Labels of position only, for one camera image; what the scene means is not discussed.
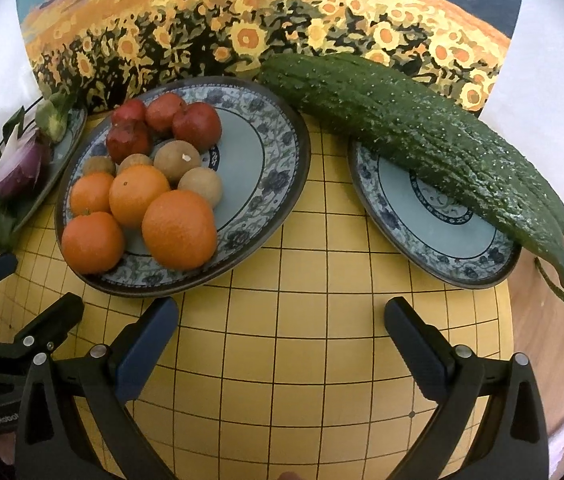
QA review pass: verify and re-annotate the blue white left plate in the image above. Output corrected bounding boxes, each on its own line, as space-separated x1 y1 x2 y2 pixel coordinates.
0 107 86 252

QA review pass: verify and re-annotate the blue white plate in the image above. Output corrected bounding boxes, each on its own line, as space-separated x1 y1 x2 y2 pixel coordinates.
348 141 522 288
82 76 311 298
0 107 86 252

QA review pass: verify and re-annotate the small orange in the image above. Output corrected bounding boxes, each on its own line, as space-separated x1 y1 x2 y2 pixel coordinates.
69 172 114 216

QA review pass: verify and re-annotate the blue white centre plate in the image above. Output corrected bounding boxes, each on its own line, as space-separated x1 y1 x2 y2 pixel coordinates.
82 76 311 298

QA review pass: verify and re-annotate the sunflower field painting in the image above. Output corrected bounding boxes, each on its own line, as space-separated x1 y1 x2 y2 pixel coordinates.
16 0 522 113

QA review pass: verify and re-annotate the halved red onion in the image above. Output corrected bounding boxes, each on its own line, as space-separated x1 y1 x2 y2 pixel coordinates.
0 130 46 200

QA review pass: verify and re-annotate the yellow go board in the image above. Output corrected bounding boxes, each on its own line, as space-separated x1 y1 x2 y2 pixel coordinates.
0 112 516 480

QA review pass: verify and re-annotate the red fruit back left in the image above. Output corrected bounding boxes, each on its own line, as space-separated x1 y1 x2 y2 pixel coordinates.
110 99 146 125

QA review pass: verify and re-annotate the green bitter cucumber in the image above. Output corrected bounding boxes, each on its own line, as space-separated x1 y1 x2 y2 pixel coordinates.
258 53 564 290

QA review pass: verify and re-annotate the purple fuzzy cloth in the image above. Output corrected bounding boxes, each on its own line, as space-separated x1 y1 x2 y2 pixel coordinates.
548 420 564 480

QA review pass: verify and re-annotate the red fruit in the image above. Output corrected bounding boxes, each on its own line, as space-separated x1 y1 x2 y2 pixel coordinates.
145 92 185 136
171 102 222 153
106 120 154 165
110 99 146 125

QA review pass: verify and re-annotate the red fruit back right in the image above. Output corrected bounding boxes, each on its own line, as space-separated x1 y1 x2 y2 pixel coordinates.
145 92 185 136

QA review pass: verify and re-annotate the large orange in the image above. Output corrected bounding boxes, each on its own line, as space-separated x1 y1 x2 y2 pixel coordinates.
142 190 218 271

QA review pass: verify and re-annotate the blue white right plate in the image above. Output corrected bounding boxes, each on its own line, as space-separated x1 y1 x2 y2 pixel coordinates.
348 141 522 288

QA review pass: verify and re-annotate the left hand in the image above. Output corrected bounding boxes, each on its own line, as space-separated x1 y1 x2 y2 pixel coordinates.
0 432 16 466

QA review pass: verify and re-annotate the kiwi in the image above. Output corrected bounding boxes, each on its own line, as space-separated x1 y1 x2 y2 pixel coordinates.
82 156 116 177
154 140 201 185
118 153 153 174
178 167 223 209

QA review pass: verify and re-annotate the red fruit front left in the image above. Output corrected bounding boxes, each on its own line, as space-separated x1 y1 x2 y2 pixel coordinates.
106 120 154 165

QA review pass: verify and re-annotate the red fruit front right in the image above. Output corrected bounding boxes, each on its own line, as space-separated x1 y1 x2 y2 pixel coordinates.
171 102 222 153

